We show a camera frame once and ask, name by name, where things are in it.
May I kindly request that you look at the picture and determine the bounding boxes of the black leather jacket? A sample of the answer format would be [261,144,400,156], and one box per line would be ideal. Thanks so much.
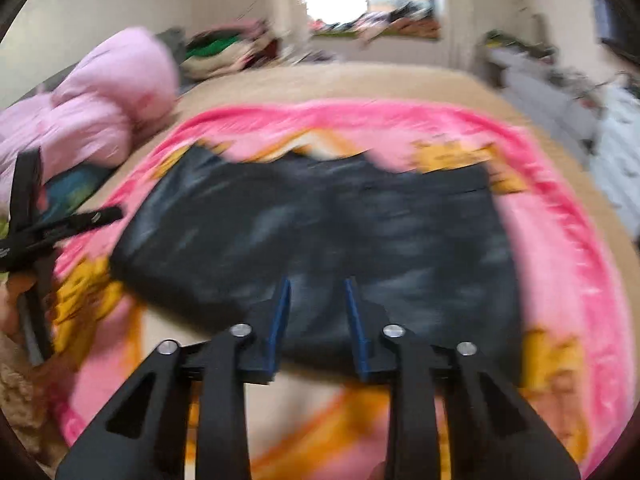
[110,146,523,382]

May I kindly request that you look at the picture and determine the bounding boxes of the left forearm beige sleeve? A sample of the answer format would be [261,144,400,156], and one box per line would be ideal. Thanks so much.
[1,334,68,478]

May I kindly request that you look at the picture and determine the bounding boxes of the pile of folded clothes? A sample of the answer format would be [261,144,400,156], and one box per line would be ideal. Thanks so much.
[180,20,281,81]

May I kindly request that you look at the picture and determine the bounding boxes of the clothes on window sill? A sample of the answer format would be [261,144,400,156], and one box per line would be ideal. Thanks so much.
[310,3,440,44]

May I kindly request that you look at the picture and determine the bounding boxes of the left hand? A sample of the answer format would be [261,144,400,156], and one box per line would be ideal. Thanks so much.
[0,273,35,337]

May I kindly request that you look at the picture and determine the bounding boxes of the teal leaf pattern pillow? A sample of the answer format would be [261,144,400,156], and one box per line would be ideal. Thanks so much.
[40,164,116,222]

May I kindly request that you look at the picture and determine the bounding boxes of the pink duvet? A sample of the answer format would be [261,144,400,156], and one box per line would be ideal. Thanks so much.
[1,27,179,216]

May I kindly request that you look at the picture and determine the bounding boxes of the pink cartoon cat blanket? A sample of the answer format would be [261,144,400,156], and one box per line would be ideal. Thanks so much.
[52,100,637,479]

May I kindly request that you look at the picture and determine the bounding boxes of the white drawer chest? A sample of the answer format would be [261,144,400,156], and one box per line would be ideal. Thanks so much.
[589,84,640,240]

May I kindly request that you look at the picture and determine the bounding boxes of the grey dressing table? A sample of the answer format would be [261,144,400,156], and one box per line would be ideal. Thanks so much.
[473,30,602,167]

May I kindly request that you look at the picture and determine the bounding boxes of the left white curtain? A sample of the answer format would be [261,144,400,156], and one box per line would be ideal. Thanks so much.
[267,0,310,49]

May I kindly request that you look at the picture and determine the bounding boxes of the white curtain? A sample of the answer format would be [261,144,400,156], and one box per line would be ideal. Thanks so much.
[267,0,310,49]
[442,0,476,70]

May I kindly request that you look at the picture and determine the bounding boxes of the black wall television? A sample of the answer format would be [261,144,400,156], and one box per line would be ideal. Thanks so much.
[593,0,639,66]

